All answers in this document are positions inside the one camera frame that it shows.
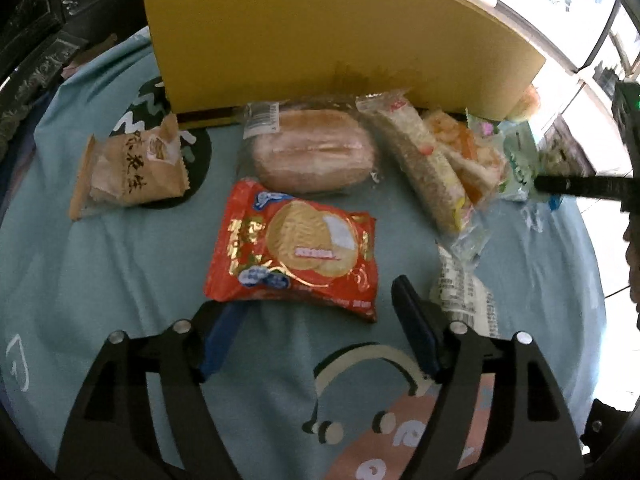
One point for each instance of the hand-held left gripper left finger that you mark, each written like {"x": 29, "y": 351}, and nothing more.
{"x": 222, "y": 340}

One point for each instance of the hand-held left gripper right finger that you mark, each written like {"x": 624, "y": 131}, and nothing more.
{"x": 417, "y": 330}

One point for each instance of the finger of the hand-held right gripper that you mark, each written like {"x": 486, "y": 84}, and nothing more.
{"x": 580, "y": 185}

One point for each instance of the yellow cardboard box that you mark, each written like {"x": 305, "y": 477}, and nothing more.
{"x": 325, "y": 35}

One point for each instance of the person's right hand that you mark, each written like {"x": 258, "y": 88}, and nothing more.
{"x": 632, "y": 260}

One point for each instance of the clear printed snack packet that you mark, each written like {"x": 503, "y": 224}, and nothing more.
{"x": 467, "y": 295}

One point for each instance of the orange round object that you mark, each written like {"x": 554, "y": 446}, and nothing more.
{"x": 526, "y": 105}

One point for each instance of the orange and white snack packet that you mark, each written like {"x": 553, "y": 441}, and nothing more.
{"x": 470, "y": 155}

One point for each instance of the red biscuit packet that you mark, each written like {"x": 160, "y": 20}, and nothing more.
{"x": 295, "y": 250}

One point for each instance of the light blue printed blanket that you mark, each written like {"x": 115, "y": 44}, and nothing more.
{"x": 100, "y": 270}

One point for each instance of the white framed window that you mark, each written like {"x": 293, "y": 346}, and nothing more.
{"x": 560, "y": 10}

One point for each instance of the clear wrapped rice bar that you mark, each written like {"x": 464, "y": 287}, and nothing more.
{"x": 425, "y": 165}

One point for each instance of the brown pastry packet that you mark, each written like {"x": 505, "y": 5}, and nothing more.
{"x": 130, "y": 170}

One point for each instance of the clear wrapped bread bun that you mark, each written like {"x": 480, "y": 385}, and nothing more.
{"x": 312, "y": 152}

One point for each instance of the black object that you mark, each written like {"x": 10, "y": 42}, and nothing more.
{"x": 612, "y": 430}

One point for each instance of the dark carved wooden furniture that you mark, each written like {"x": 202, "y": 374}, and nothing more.
{"x": 45, "y": 20}

